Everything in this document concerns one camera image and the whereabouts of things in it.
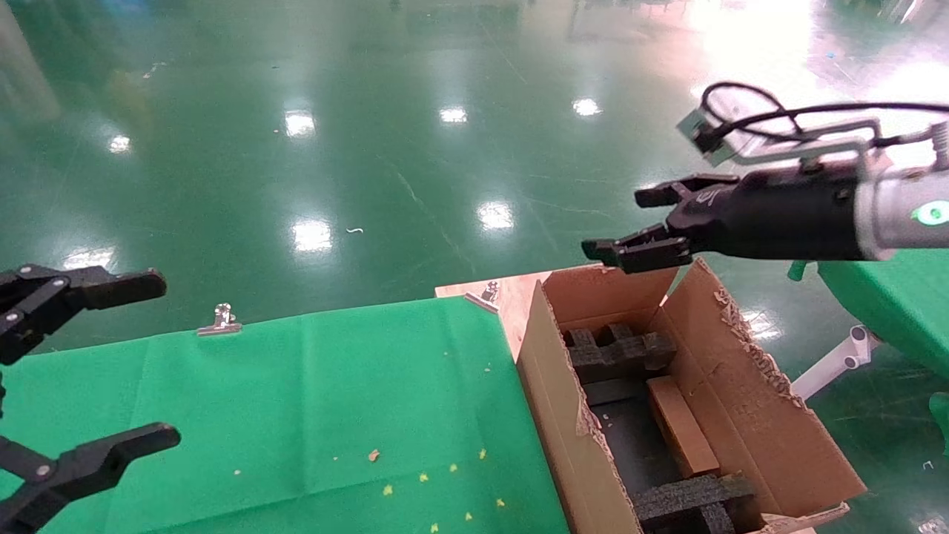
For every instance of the large open cardboard carton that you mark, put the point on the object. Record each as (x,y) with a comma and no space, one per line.
(556,415)

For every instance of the white tubular table leg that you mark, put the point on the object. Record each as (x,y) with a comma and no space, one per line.
(834,366)

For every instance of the small green cloth piece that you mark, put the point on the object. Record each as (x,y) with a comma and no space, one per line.
(941,423)

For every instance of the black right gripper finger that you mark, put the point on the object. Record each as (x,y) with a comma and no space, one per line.
(645,251)
(675,191)

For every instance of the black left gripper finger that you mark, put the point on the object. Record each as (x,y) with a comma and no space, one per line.
(96,463)
(96,288)

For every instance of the metal binder clip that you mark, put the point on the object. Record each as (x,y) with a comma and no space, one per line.
(220,320)
(485,297)

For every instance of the green cloth on side table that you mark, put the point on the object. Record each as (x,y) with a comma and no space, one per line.
(897,304)

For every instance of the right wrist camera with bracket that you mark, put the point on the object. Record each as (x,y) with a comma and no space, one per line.
(741,144)

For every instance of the cross-shaped black foam insert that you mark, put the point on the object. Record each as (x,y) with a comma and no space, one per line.
(615,354)

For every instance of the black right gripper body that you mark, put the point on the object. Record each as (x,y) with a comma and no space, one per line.
(778,215)

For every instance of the black foam insert bar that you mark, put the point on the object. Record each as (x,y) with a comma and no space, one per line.
(689,493)

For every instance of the large green tablecloth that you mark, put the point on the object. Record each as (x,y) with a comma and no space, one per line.
(296,408)

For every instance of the small taped cardboard box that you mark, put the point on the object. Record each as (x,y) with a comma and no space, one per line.
(682,430)

